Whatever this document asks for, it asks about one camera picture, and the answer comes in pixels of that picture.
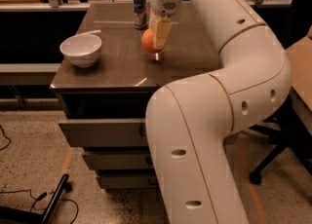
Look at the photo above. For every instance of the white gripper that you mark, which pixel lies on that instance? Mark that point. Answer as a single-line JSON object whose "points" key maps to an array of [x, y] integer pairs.
{"points": [[165, 4]]}

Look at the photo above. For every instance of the orange fruit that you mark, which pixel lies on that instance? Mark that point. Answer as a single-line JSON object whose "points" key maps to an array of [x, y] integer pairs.
{"points": [[147, 41]]}

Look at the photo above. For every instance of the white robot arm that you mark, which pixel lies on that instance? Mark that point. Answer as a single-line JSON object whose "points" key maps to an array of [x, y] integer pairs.
{"points": [[187, 120]]}

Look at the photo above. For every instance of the white ceramic bowl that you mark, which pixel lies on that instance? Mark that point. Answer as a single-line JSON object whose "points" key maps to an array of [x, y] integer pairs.
{"points": [[82, 50]]}

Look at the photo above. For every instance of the blue silver drink can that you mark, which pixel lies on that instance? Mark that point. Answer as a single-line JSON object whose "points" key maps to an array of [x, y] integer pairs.
{"points": [[140, 14]]}

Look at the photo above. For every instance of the grey drawer cabinet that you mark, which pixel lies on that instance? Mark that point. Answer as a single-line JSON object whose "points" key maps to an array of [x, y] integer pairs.
{"points": [[124, 66]]}

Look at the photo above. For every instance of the top grey drawer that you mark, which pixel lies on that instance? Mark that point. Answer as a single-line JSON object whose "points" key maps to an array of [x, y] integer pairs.
{"points": [[102, 120]]}

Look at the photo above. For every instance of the grey drawer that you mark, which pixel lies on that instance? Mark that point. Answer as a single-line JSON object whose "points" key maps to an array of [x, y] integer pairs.
{"points": [[127, 179], [102, 120], [117, 158]]}

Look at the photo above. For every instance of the brown side table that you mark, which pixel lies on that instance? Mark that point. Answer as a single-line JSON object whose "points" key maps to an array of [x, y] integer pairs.
{"points": [[300, 55]]}

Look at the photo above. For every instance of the middle grey drawer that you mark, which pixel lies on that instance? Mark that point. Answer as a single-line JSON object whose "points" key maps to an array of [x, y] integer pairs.
{"points": [[117, 158]]}

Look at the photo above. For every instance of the bottom grey drawer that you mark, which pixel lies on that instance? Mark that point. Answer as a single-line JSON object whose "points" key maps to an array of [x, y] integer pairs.
{"points": [[127, 179]]}

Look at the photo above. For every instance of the black office chair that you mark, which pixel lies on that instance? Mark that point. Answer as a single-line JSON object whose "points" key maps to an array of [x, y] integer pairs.
{"points": [[292, 133]]}

